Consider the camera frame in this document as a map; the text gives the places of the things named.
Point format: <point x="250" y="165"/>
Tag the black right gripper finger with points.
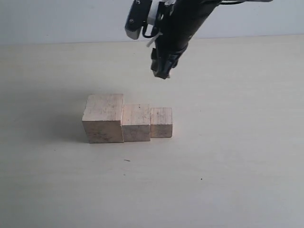
<point x="165" y="66"/>

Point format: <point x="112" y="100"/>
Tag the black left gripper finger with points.
<point x="154" y="64"/>

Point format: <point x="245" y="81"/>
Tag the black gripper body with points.
<point x="178" y="27"/>

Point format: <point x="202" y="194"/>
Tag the third largest wooden cube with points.
<point x="161" y="122"/>

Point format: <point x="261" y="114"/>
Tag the second largest wooden cube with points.
<point x="136" y="123"/>

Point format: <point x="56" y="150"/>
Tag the smallest wooden cube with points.
<point x="161" y="75"/>

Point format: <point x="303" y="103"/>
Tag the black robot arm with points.
<point x="177" y="27"/>

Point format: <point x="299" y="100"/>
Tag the white zip tie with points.
<point x="152" y="40"/>

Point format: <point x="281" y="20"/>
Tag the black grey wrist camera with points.
<point x="145" y="16"/>

